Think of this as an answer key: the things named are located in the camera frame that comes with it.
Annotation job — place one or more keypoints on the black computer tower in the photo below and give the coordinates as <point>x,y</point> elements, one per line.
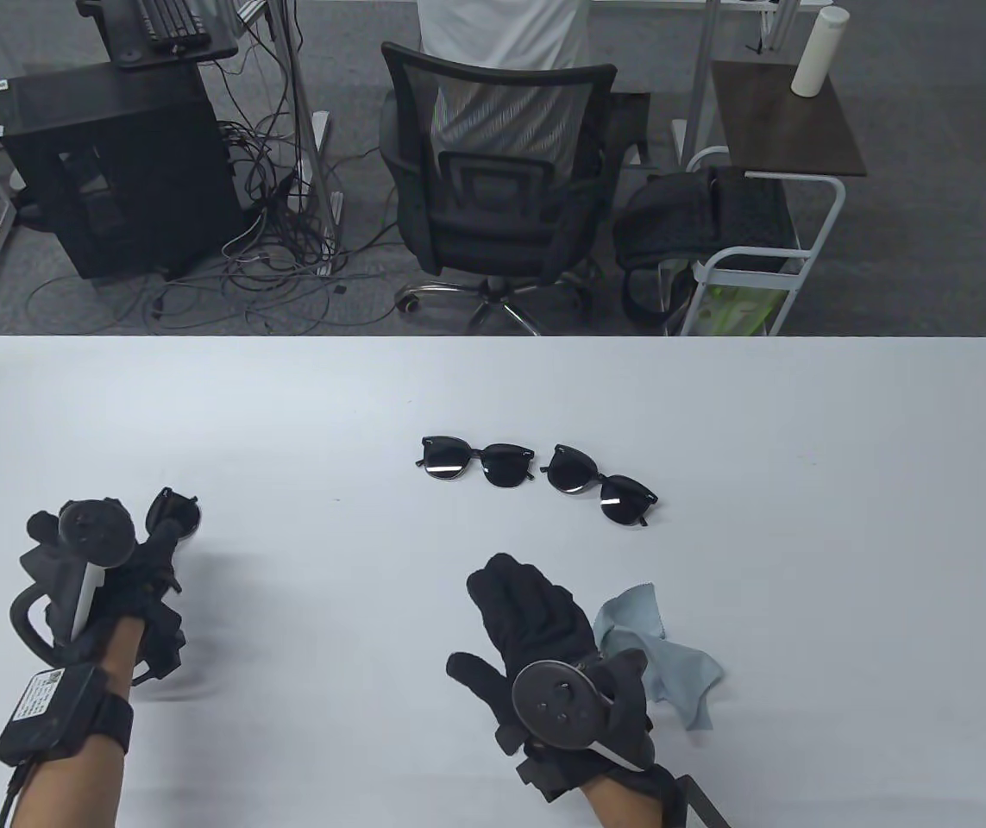
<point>113,172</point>

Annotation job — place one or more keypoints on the light blue cleaning cloth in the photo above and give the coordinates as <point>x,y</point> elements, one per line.
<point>674,673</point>

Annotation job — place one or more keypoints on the white desk leg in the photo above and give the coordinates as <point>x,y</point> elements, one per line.
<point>307,129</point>

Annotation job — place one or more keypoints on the person's left forearm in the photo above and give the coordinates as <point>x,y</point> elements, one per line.
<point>78,776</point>

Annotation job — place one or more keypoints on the black backpack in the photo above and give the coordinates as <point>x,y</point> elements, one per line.
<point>682,216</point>

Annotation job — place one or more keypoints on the person's right hand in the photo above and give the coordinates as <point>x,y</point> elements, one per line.
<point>536,612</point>

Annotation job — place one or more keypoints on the person's right forearm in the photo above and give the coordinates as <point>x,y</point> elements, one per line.
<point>622,806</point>

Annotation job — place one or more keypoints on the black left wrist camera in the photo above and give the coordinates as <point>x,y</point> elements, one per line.
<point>163,642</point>

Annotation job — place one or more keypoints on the dark brown side table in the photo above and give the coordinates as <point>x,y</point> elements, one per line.
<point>786,129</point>

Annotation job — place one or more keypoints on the black keyboard tray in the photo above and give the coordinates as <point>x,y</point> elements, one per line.
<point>117,30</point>

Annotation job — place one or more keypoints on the green packet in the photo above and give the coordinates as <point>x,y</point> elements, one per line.
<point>738,310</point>

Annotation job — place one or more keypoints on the white metal desk frame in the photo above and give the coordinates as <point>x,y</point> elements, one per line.
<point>701,69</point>

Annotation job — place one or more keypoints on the grey and white controller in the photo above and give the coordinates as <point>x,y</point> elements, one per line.
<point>91,526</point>
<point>562,699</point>

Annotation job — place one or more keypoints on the black keyboard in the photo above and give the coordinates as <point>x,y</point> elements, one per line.
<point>169,19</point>

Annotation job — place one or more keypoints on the black sunglasses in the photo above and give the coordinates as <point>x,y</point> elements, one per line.
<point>166,513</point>
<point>505,466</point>
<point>622,500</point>

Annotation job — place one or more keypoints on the white cylindrical bottle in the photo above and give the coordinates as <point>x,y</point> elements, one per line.
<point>816,52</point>

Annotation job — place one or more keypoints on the black mesh office chair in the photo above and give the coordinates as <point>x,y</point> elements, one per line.
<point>492,233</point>

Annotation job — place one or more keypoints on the person's left hand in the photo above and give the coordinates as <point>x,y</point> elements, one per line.
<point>135,586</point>

